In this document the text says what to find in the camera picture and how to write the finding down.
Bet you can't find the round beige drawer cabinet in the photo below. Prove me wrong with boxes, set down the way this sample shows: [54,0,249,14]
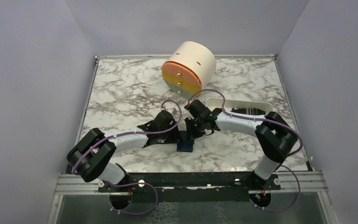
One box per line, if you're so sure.
[161,41,216,99]

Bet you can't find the white rectangular plastic tray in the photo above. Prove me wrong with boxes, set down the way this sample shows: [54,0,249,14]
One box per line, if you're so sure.
[206,98,274,115]

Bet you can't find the black metal base rail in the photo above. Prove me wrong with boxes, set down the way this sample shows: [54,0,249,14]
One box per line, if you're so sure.
[98,171,281,203]

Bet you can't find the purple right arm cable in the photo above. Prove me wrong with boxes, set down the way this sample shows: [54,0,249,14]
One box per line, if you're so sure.
[184,89,304,157]

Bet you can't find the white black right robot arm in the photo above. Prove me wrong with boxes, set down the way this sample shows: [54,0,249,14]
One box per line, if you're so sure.
[185,100,299,190]

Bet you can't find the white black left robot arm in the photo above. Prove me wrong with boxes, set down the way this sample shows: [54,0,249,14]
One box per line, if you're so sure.
[66,110,182,192]

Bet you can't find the blue card holder wallet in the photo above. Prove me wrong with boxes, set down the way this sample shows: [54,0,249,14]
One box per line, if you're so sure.
[176,131,194,153]

